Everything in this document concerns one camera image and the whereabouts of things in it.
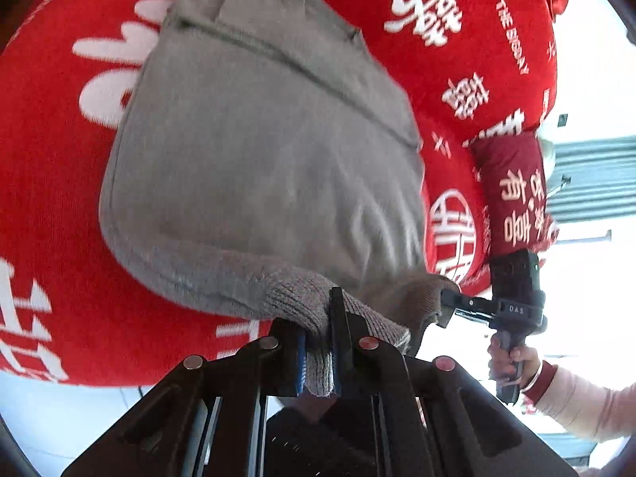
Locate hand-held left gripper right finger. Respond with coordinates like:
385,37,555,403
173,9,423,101
328,286,580,477

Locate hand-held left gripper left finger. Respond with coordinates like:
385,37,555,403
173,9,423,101
62,319,307,477

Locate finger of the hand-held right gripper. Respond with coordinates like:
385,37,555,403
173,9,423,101
450,309,498,323
440,290,498,312

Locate grey knit sweater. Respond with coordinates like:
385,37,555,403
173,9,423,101
98,0,460,398

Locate person's right forearm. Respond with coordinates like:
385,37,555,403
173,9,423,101
522,362,636,444

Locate person's right hand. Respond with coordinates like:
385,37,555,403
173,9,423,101
487,333,542,389

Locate red printed pillow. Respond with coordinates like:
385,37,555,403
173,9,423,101
469,130,560,259

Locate grey corrugated shutter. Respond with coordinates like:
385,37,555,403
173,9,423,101
544,136,636,223

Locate red printed blanket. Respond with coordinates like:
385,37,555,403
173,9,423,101
0,0,572,388

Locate white bracelet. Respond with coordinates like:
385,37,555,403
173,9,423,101
522,364,543,393

